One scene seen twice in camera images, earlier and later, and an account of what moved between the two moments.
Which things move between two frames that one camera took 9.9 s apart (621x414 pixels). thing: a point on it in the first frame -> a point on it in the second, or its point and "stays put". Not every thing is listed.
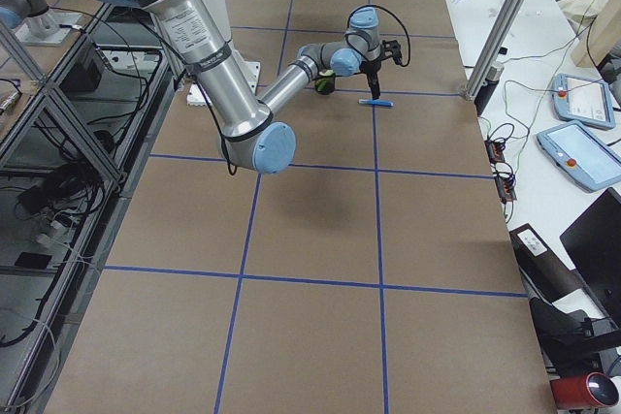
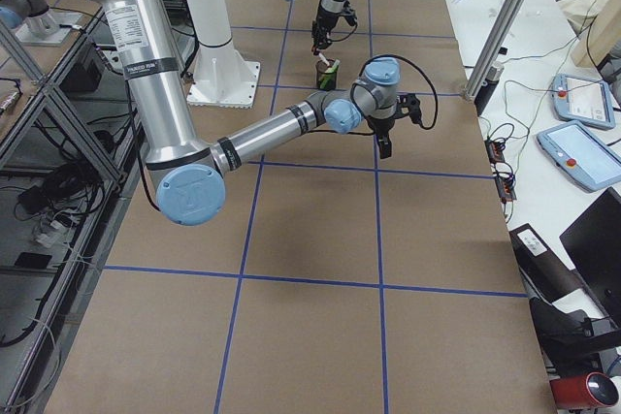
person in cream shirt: [594, 1] stays put
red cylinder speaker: [593, 389] stays put
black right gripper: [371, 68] -> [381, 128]
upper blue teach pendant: [583, 101] stays put
